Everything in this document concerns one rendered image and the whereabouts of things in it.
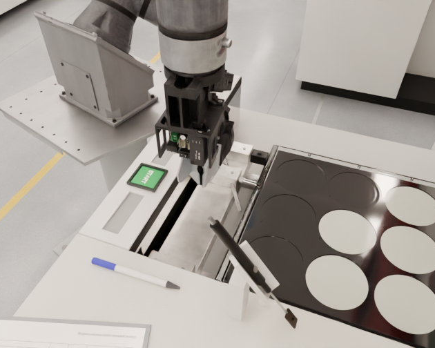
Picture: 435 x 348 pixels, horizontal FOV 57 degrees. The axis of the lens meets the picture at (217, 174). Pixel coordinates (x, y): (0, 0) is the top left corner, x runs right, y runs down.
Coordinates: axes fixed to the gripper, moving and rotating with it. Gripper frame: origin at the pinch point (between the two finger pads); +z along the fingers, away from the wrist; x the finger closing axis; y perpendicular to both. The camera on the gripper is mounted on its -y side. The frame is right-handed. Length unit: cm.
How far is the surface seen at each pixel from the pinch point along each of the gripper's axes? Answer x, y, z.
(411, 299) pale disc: 34.9, 2.7, 14.7
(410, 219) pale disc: 35.4, -14.2, 14.5
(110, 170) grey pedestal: -43, -37, 44
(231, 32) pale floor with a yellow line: -64, -267, 102
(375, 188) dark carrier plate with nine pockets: 29.2, -20.5, 14.5
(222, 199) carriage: 0.3, -10.8, 16.6
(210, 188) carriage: -3.0, -13.1, 16.6
